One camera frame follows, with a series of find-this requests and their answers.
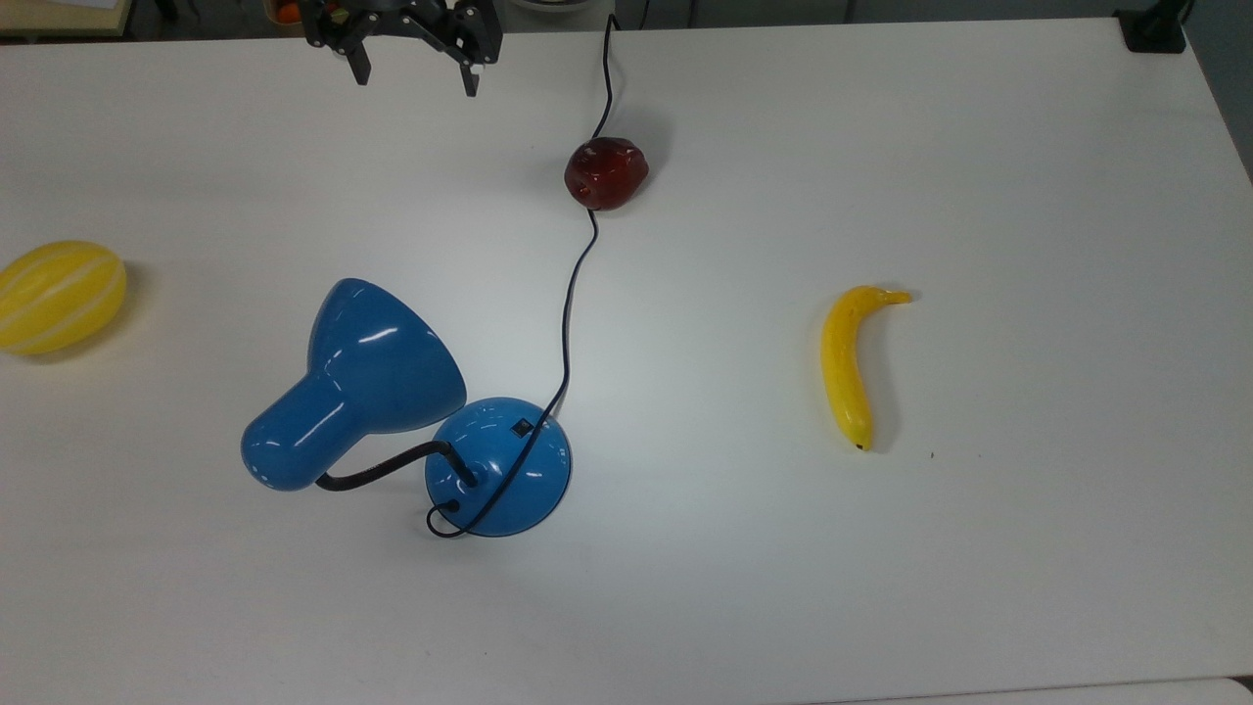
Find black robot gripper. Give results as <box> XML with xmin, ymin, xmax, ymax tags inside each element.
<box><xmin>299</xmin><ymin>0</ymin><xmax>505</xmax><ymax>99</ymax></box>

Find blue desk lamp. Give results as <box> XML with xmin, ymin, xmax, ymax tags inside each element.
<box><xmin>240</xmin><ymin>277</ymin><xmax>574</xmax><ymax>540</ymax></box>

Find wooden desk board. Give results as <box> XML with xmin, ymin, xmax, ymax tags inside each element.
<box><xmin>0</xmin><ymin>0</ymin><xmax>134</xmax><ymax>40</ymax></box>

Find dark red plastic apple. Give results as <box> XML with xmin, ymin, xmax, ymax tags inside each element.
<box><xmin>564</xmin><ymin>137</ymin><xmax>650</xmax><ymax>212</ymax></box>

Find yellow striped plastic melon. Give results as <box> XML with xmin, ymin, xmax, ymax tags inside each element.
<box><xmin>0</xmin><ymin>240</ymin><xmax>128</xmax><ymax>356</ymax></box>

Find yellow plastic banana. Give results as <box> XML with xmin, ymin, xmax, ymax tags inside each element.
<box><xmin>820</xmin><ymin>285</ymin><xmax>913</xmax><ymax>452</ymax></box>

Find black table clamp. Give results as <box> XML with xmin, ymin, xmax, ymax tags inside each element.
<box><xmin>1114</xmin><ymin>0</ymin><xmax>1193</xmax><ymax>55</ymax></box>

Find black lamp power cable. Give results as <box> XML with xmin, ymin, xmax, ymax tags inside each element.
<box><xmin>425</xmin><ymin>12</ymin><xmax>621</xmax><ymax>541</ymax></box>

